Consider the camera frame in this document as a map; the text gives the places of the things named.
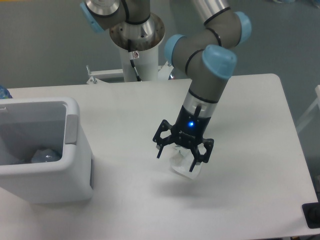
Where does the blue patterned object at left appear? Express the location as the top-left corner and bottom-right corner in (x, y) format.
(0, 85), (13, 99)

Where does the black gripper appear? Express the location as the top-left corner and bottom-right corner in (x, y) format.
(152, 105), (215, 173)

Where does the crushed clear plastic bottle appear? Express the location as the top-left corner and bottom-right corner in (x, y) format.
(9, 147), (62, 165)

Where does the white frame at right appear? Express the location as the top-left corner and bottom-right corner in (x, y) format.
(296, 85), (320, 134)

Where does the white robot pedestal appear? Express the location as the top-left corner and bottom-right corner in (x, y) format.
(86, 13), (174, 84)

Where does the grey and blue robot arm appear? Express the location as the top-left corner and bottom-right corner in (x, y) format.
(80, 0), (252, 169)

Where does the black device at table edge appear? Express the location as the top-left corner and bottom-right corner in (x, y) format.
(302, 202), (320, 229)

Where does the clear plastic wrapper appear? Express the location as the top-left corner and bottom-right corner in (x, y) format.
(169, 145), (203, 180)

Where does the white trash can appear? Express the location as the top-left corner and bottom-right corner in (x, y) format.
(0, 97), (93, 204)

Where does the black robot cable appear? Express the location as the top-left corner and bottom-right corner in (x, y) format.
(126, 38), (143, 83)

